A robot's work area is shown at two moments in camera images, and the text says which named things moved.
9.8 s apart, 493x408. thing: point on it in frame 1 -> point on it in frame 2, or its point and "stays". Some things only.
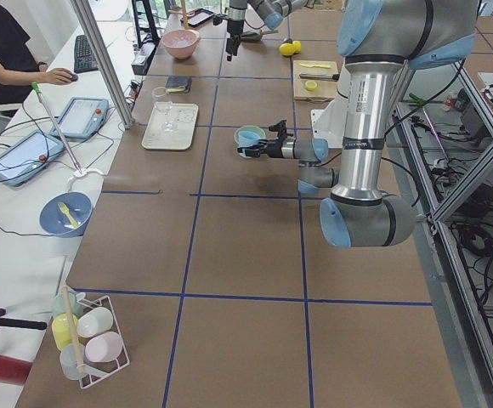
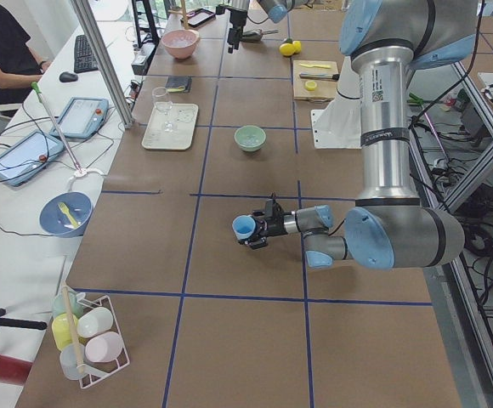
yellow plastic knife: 326,66 stays
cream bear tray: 171,126 stays
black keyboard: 84,59 stays
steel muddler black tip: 320,76 stays
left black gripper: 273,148 -> 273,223
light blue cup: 248,138 -> 243,226
